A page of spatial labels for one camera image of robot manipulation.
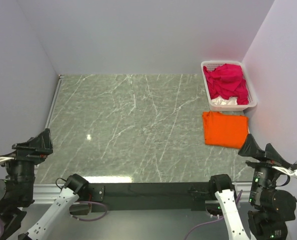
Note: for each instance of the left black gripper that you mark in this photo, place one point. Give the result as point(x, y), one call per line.
point(42, 143)

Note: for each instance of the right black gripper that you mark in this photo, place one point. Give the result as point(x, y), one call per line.
point(251, 146)

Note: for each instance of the orange t shirt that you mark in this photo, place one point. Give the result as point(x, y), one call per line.
point(225, 130)

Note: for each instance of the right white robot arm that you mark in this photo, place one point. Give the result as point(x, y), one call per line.
point(273, 208)

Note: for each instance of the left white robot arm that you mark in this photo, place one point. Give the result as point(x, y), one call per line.
point(17, 188)

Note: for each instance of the white laundry basket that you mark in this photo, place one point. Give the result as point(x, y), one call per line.
point(252, 98)

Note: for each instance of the white cloth in basket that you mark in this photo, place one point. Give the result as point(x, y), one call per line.
point(219, 101)

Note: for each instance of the pink t shirt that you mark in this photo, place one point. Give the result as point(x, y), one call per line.
point(227, 81)

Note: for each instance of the black base beam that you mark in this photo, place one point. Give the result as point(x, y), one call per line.
point(151, 196)

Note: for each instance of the aluminium frame rail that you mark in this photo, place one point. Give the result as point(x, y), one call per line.
point(45, 193)

